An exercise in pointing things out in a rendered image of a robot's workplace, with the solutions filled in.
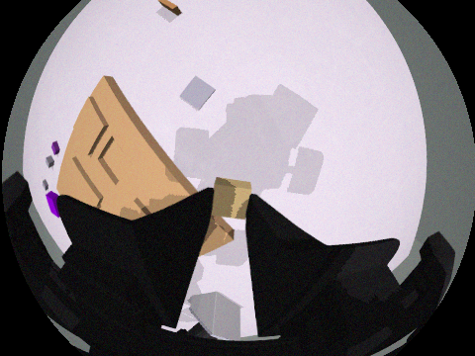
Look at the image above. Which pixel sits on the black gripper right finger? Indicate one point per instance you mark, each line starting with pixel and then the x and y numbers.
pixel 288 267

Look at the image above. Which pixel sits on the tan cube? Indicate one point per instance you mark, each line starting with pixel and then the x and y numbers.
pixel 230 198

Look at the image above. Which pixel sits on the small brown rectangular block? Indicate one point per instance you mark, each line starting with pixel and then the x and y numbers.
pixel 172 7

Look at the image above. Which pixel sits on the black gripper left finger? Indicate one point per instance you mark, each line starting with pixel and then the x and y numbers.
pixel 161 248

